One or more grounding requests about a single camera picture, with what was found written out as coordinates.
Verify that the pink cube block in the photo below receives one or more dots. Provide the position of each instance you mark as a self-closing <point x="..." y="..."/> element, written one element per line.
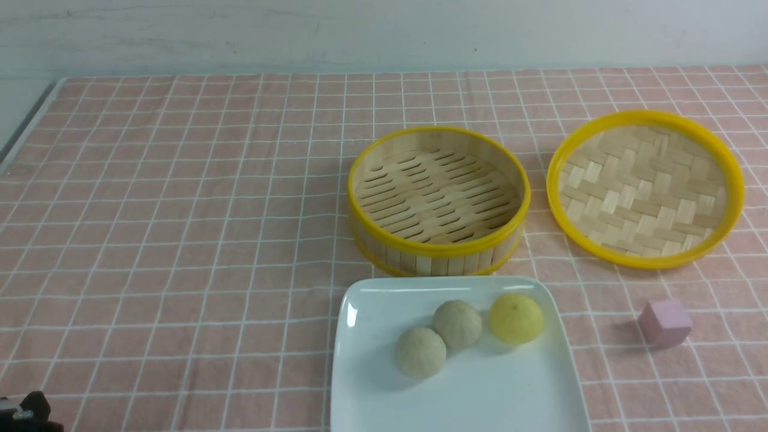
<point x="665" y="323"/>

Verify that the pink checkered tablecloth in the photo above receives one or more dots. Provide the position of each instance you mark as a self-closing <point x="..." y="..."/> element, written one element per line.
<point x="175" y="248"/>

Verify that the white steamed bun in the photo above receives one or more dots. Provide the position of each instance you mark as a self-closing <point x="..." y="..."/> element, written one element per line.
<point x="458" y="323"/>
<point x="420" y="353"/>

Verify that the bamboo steamer lid yellow rim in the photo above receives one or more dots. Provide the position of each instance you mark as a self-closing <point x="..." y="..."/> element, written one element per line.
<point x="645" y="189"/>

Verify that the yellow steamed bun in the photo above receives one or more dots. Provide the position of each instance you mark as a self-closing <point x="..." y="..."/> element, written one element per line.
<point x="516" y="319"/>

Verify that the white square plate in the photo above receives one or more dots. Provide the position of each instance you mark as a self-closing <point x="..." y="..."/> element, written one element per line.
<point x="492" y="386"/>

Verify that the bamboo steamer basket yellow rim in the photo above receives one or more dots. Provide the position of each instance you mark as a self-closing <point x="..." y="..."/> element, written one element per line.
<point x="437" y="201"/>

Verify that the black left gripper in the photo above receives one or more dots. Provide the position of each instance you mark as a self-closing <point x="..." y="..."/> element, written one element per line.
<point x="31" y="414"/>

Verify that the white steamed bun back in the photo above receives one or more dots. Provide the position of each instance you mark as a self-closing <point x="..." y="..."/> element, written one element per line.
<point x="458" y="323"/>

